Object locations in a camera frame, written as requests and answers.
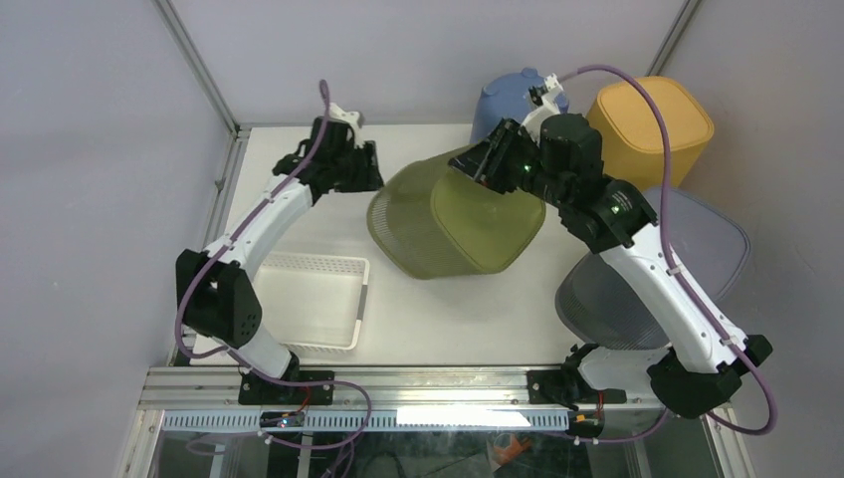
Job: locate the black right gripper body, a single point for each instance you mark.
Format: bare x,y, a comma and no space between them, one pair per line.
529,176

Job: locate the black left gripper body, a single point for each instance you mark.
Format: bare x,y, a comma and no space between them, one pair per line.
354,168

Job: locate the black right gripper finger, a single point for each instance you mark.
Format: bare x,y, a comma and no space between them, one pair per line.
507,136
481,163

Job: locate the blue plastic bucket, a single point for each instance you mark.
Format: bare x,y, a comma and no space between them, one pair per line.
505,97

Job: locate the olive green ribbed basket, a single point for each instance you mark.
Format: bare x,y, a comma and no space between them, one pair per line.
432,222

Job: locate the yellow ribbed basket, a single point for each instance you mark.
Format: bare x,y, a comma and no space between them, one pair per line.
632,145

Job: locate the white perforated plastic tray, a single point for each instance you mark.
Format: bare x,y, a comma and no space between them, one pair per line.
313,303

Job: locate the dark grey basket liner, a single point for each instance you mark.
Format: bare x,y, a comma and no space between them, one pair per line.
598,305

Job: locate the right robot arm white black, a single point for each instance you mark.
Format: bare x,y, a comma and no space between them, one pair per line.
701,365

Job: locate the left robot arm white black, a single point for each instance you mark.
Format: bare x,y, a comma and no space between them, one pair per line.
214,286

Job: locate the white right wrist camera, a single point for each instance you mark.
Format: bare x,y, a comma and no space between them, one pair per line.
546,100

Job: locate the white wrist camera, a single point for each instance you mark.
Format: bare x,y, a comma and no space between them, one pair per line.
354,119
546,100

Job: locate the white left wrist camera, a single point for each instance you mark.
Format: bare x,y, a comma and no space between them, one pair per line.
354,119

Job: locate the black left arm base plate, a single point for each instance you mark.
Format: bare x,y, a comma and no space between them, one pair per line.
257,391

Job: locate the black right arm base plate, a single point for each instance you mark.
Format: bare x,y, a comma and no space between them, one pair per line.
557,386

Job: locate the aluminium frame rail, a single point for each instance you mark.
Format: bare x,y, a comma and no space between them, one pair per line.
220,387

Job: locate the white slotted cable duct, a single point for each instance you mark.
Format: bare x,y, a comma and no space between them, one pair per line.
409,418

